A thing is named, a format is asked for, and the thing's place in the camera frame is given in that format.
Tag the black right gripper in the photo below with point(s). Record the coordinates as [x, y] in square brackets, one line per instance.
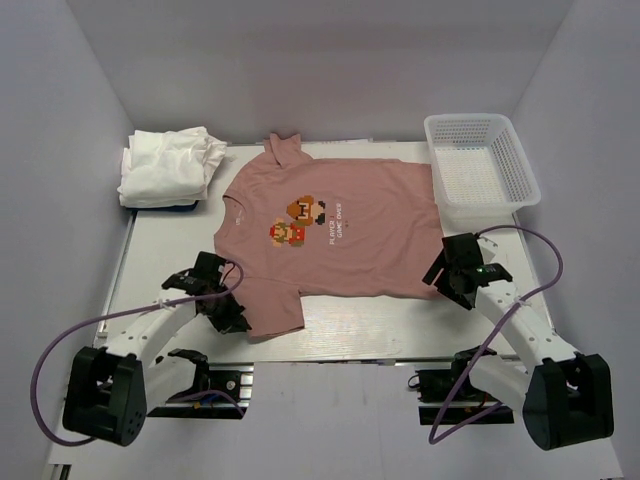
[442, 282]

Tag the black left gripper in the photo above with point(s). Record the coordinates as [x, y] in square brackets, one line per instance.
[235, 320]

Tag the pink printed t shirt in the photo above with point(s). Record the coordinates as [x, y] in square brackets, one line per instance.
[298, 226]

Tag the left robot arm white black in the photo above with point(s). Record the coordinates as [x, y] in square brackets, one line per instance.
[113, 387]

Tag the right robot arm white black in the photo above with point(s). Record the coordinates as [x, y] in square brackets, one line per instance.
[563, 396]

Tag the blue folded t shirt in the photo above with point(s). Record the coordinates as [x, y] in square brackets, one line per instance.
[166, 209]

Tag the white plastic mesh basket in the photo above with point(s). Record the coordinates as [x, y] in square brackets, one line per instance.
[480, 169]

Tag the white folded t shirt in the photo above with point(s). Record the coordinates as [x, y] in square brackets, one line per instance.
[169, 169]

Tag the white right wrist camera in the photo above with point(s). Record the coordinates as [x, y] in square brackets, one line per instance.
[488, 249]

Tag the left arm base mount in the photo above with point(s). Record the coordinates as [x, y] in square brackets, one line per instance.
[216, 392]

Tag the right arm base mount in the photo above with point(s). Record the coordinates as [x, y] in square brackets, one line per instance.
[432, 387]

